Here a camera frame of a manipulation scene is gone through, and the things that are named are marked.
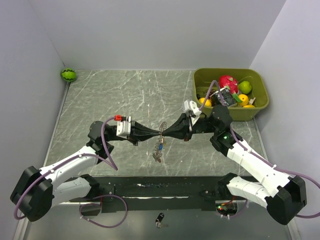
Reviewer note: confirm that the yellow lemon toy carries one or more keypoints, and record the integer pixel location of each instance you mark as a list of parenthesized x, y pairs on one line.
[(249, 106)]

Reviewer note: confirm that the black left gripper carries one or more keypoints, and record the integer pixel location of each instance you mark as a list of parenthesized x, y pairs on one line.
[(136, 128)]

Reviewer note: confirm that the black key fob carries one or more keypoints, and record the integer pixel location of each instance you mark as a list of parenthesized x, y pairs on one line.
[(158, 221)]

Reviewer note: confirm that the orange fruit toy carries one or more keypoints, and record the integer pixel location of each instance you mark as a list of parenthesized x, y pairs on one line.
[(244, 100), (207, 103)]

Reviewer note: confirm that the olive green plastic bin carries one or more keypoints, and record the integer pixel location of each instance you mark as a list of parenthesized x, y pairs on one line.
[(203, 77)]

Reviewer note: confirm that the red dragon fruit toy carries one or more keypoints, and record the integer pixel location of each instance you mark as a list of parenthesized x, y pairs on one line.
[(229, 82)]

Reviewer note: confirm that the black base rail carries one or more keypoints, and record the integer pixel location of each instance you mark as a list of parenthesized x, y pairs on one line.
[(158, 193)]

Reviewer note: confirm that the green apple toy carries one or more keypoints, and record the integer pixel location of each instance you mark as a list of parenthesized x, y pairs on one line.
[(245, 87)]

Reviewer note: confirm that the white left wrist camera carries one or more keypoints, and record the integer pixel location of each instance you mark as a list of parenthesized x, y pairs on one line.
[(123, 126)]

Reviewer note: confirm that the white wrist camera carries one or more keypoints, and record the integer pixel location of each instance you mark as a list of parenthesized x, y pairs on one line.
[(192, 112), (123, 126)]

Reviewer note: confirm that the green watermelon ball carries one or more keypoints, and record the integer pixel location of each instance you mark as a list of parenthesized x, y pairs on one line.
[(68, 74)]

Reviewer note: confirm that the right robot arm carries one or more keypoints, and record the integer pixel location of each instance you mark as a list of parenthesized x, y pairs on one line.
[(282, 195)]

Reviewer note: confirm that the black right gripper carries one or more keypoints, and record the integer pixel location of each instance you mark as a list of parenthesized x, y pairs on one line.
[(184, 123)]

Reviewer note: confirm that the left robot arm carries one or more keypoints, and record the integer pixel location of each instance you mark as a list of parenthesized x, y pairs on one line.
[(39, 190)]

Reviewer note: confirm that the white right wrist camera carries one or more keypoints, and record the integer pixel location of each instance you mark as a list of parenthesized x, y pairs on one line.
[(192, 112)]

